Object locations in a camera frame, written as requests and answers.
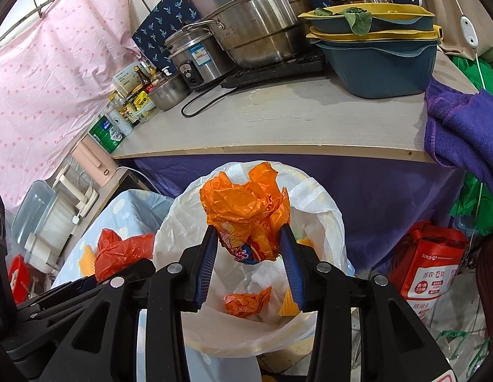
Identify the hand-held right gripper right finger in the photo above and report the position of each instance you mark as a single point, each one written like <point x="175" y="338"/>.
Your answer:
<point x="292" y="270"/>

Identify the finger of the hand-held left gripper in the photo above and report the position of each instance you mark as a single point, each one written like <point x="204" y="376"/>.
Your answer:
<point x="51" y="326"/>
<point x="131" y="271"/>

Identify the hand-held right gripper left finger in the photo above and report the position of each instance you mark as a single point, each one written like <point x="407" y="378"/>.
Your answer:
<point x="206" y="262"/>

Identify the white paper towel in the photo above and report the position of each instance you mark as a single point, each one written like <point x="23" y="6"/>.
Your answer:
<point x="270" y="276"/>

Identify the red plastic bag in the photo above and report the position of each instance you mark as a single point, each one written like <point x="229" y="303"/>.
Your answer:
<point x="119" y="250"/>

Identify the yellow ribbed cloth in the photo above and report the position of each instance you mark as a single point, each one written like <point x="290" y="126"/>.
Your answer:
<point x="288" y="308"/>
<point x="86" y="260"/>

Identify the plain orange snack wrapper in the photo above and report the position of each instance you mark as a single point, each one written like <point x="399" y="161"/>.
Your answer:
<point x="246" y="302"/>

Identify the orange wrapper with blue print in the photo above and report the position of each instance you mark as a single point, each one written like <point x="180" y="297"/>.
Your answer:
<point x="238" y="207"/>

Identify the white trash bag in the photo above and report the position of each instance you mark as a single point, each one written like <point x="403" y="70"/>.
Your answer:
<point x="318" y="207"/>

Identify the white dish box with lid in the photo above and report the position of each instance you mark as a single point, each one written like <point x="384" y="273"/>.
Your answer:
<point x="39" y="223"/>

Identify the red plastic basin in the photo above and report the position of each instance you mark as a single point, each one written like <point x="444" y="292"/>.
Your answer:
<point x="17" y="278"/>

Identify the white glass kettle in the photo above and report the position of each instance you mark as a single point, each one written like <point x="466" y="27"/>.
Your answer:
<point x="77" y="195"/>

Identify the purple counter skirt cloth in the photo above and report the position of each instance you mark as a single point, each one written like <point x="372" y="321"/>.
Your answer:
<point x="370" y="207"/>

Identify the pink kettle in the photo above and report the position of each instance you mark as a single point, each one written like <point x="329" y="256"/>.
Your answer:
<point x="93" y="161"/>

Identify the red shopping bag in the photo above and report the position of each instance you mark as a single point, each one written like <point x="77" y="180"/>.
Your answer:
<point x="429" y="270"/>

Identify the green can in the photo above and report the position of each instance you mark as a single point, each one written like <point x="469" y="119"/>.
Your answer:
<point x="107" y="135"/>

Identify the pink dotted curtain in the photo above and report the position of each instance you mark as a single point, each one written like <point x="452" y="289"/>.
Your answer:
<point x="51" y="87"/>

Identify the white labelled bottle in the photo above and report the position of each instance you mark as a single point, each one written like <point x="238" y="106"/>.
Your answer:
<point x="121" y="119"/>

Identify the glass bowl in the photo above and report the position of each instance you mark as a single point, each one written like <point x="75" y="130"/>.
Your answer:
<point x="149" y="112"/>

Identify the yellow seasoning packet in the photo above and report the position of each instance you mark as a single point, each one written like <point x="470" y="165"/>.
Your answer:
<point x="143" y="100"/>

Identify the small steel pot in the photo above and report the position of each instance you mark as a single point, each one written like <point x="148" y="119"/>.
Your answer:
<point x="167" y="93"/>

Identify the white and green seasoning box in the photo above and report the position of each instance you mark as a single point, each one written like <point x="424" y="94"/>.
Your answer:
<point x="127" y="79"/>

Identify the dark sauce bottle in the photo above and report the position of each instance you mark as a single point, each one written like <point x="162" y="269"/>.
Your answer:
<point x="143" y="78"/>

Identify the green plastic bag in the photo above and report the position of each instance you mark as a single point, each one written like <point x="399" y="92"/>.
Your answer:
<point x="477" y="207"/>

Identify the black induction cooker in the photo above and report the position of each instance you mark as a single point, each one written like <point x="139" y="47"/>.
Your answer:
<point x="278" y="69"/>

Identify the steel rice cooker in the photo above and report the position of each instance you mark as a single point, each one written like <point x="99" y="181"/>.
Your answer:
<point x="198" y="57"/>

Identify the purple towel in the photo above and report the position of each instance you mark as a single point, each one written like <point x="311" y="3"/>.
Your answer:
<point x="465" y="135"/>

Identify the blue basin with yellow rim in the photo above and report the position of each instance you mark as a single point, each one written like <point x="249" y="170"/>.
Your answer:
<point x="378" y="67"/>

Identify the large steel steamer pot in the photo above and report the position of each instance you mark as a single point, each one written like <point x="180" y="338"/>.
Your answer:
<point x="254" y="20"/>

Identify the dark blue printed cloth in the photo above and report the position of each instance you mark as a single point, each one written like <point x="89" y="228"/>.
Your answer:
<point x="163" y="16"/>

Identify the green vegetable leaf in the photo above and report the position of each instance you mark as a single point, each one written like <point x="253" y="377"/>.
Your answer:
<point x="360" y="22"/>

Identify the blue strainer tray with yellow rim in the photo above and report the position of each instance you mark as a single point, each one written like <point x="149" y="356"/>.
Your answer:
<point x="390" y="20"/>

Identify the beige cloth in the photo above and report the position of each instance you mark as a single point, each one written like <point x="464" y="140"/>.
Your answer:
<point x="449" y="8"/>

